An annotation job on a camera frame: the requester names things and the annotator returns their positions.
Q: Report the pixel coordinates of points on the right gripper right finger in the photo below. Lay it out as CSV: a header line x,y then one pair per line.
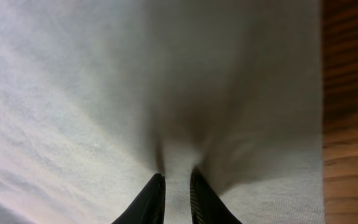
x,y
206,206

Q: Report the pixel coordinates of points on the light blue printed t-shirt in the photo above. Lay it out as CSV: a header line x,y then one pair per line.
x,y
98,96

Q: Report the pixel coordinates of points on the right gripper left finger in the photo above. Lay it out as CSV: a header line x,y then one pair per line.
x,y
149,205

